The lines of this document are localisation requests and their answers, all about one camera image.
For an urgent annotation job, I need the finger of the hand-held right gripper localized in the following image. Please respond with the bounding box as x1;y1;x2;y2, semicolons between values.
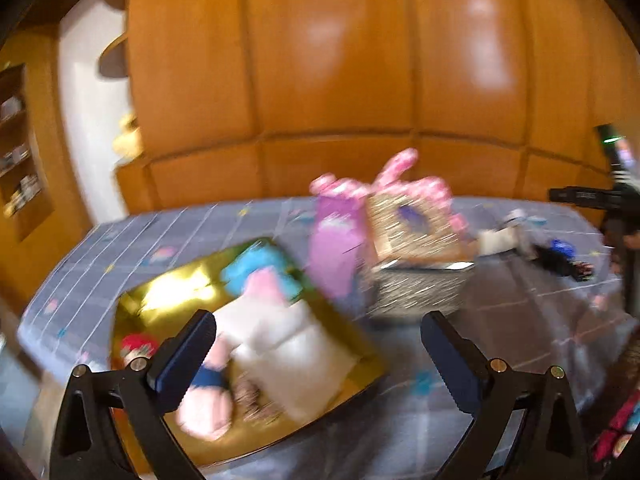
548;186;623;211

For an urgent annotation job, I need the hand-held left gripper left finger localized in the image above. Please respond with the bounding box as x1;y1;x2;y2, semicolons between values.
50;309;218;480

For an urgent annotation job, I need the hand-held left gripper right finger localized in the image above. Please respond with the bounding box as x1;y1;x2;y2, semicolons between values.
420;310;586;480

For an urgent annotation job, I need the red knitted doll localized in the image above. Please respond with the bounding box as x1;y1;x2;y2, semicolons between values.
119;332;161;371

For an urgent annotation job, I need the pink cloth blue band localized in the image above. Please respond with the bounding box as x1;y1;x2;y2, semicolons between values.
177;335;236;441

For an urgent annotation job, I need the gold tray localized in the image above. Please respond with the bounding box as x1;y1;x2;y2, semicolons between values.
109;237;391;466

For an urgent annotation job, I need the brown lace scrunchie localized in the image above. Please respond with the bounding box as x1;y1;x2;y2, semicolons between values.
232;370;291;418

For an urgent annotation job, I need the teal plush bear pink dress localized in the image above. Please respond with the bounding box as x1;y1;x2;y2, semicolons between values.
220;247;306;308

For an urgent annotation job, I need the white towel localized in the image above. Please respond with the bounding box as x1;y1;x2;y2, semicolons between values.
212;300;363;421

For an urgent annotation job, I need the gold ornate tissue box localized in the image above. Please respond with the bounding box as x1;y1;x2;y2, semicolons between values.
360;192;476;318

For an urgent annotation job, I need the purple carton box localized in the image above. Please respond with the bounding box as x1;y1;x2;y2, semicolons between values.
307;192;373;298

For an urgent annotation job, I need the colourful cloth pile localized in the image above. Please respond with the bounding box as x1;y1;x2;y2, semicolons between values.
590;395;640;466

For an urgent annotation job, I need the pink spotted plush toy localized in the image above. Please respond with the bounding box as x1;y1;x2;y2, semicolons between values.
309;147;468;241

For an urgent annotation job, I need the yellow plush toy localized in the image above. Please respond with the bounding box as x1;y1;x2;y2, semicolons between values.
112;114;143;161

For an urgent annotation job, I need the wooden wardrobe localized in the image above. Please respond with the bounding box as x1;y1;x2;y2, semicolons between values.
115;0;640;221

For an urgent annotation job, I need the brown wall shelf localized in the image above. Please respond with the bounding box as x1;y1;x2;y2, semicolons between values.
97;35;128;78

